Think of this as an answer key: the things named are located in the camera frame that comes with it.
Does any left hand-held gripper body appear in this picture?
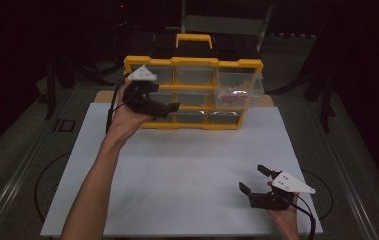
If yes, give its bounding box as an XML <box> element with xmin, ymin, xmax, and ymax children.
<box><xmin>122</xmin><ymin>65</ymin><xmax>171</xmax><ymax>118</ymax></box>

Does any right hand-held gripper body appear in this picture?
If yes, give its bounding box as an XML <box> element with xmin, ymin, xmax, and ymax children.
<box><xmin>248</xmin><ymin>171</ymin><xmax>317</xmax><ymax>212</ymax></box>

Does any yellow black drawer organizer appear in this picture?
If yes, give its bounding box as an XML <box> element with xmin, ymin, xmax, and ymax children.
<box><xmin>123</xmin><ymin>33</ymin><xmax>265</xmax><ymax>131</ymax></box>

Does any clear plastic drawer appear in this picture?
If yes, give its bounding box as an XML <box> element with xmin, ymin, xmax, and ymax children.
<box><xmin>212</xmin><ymin>67</ymin><xmax>265</xmax><ymax>109</ymax></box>

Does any person's left hand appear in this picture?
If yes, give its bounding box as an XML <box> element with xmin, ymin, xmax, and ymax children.
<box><xmin>105</xmin><ymin>81</ymin><xmax>155</xmax><ymax>143</ymax></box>

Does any person's right hand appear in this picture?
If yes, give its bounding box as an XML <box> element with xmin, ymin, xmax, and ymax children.
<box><xmin>266</xmin><ymin>181</ymin><xmax>302</xmax><ymax>240</ymax></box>

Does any grid of small clear drawers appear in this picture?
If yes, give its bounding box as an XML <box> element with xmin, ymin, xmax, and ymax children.
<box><xmin>131</xmin><ymin>64</ymin><xmax>243</xmax><ymax>125</ymax></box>

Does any white board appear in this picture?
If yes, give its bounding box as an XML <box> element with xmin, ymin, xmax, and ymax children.
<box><xmin>40</xmin><ymin>102</ymin><xmax>324</xmax><ymax>237</ymax></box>

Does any black tripod stand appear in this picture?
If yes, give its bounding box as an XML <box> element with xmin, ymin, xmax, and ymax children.
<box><xmin>43</xmin><ymin>54</ymin><xmax>121</xmax><ymax>121</ymax></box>
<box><xmin>273</xmin><ymin>33</ymin><xmax>338</xmax><ymax>134</ymax></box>

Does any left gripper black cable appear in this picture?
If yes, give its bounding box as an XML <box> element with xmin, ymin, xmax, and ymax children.
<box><xmin>105</xmin><ymin>73</ymin><xmax>132</xmax><ymax>135</ymax></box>

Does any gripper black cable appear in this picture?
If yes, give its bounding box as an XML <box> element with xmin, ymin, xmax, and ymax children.
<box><xmin>288</xmin><ymin>196</ymin><xmax>317</xmax><ymax>240</ymax></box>
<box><xmin>105</xmin><ymin>73</ymin><xmax>132</xmax><ymax>135</ymax></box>

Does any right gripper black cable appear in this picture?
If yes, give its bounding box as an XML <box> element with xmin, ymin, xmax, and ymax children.
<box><xmin>288</xmin><ymin>196</ymin><xmax>317</xmax><ymax>240</ymax></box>

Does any grey metal stand frame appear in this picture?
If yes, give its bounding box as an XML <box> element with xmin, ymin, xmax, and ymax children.
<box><xmin>166</xmin><ymin>0</ymin><xmax>275</xmax><ymax>53</ymax></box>

